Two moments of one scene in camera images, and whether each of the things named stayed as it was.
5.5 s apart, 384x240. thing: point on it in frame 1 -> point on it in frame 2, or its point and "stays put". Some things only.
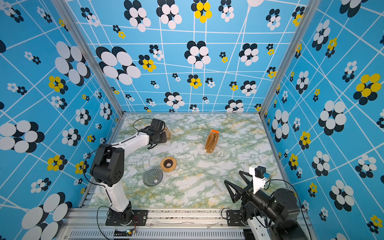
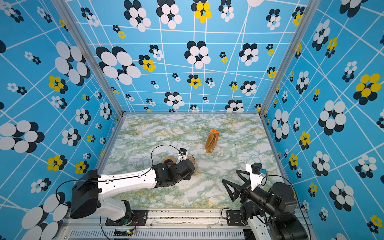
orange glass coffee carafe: x=168 y=132 -> x=191 y=157
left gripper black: x=163 y=134 -> x=188 y=177
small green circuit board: x=127 y=233 stays put
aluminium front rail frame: x=163 y=224 stays put
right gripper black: x=248 y=193 stays put
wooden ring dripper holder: x=168 y=164 stays put
